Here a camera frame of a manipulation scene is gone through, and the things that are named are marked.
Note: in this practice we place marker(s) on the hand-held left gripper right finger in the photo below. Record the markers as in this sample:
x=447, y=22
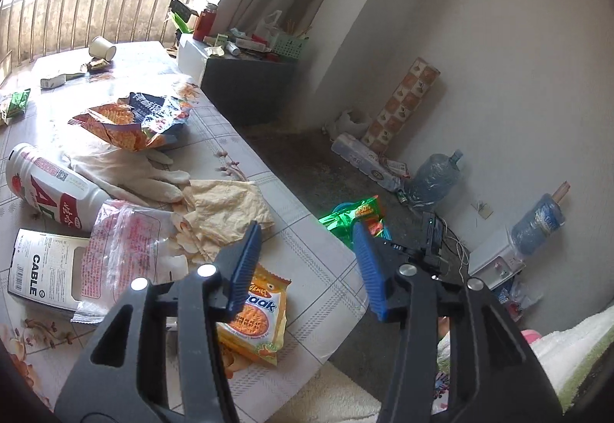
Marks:
x=369, y=274

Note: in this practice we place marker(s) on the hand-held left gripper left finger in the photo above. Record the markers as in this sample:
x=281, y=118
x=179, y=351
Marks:
x=244, y=264

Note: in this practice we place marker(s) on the orange biscuit packet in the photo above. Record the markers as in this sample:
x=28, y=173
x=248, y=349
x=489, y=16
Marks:
x=259, y=322

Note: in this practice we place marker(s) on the green snack bag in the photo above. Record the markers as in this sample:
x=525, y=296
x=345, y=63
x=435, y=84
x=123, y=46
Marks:
x=352, y=214

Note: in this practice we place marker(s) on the white rubber glove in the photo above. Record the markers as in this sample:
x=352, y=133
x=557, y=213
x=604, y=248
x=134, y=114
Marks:
x=129, y=168

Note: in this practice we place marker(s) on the white yogurt drink bottle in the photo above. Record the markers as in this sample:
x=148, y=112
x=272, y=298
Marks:
x=52, y=190

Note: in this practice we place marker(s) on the small green can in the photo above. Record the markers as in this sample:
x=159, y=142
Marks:
x=402, y=197

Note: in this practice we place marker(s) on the crumpled beige paper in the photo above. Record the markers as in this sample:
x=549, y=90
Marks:
x=225, y=212

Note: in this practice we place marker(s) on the clear blue water jug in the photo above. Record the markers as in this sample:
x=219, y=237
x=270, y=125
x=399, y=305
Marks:
x=436, y=176

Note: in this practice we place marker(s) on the white appliance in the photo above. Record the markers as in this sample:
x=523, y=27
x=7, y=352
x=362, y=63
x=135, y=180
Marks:
x=494, y=260

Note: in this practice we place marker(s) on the red white leaflet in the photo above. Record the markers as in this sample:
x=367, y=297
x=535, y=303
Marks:
x=395, y=167

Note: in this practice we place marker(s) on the toilet paper pack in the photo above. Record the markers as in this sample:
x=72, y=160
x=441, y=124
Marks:
x=364, y=160

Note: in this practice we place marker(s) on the blue red floor packets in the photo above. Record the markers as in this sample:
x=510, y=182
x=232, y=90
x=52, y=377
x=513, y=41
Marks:
x=515, y=300

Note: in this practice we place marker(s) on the clear red printed bag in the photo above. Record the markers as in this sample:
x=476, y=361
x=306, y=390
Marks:
x=124, y=250

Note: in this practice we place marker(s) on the cream fluffy cloth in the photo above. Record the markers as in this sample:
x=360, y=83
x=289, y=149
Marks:
x=336, y=396

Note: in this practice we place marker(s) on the patterned tile stack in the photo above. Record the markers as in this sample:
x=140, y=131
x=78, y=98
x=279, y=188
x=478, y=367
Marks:
x=403, y=104

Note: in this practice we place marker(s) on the white plastic bag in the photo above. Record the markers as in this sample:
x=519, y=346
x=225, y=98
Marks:
x=267, y=24
x=349, y=121

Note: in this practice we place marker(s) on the orange blue chips bag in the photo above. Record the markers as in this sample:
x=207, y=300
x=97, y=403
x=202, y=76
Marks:
x=139, y=120

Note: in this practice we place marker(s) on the grey cabinet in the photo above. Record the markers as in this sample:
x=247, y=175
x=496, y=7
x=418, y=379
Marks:
x=249, y=84

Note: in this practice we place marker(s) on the white green fluffy cloth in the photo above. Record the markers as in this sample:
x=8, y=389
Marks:
x=575, y=346

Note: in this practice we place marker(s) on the white tube bottle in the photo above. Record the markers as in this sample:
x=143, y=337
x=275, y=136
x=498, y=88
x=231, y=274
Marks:
x=233, y=48

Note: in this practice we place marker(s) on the white cabinet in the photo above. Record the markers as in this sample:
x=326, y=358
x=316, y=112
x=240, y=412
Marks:
x=192, y=52

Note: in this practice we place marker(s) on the green plastic basket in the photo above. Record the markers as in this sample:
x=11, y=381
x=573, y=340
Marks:
x=290, y=45

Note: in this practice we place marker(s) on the red thermos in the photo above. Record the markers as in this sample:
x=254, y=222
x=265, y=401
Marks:
x=206, y=20

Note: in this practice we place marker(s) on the small brown wrapper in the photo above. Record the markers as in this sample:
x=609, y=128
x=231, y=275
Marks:
x=98, y=64

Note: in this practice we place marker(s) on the paper cup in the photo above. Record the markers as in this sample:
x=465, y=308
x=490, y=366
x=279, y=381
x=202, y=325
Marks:
x=102, y=48

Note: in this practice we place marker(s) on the black green box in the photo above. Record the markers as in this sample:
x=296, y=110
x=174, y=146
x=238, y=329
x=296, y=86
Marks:
x=182, y=9

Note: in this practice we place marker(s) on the small green packet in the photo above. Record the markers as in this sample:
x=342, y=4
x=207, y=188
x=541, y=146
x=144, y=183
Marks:
x=14, y=105

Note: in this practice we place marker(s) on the metal window railing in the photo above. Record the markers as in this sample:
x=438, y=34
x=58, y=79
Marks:
x=96, y=0

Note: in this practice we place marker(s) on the wall socket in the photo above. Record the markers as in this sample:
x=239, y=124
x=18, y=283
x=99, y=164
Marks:
x=483, y=209

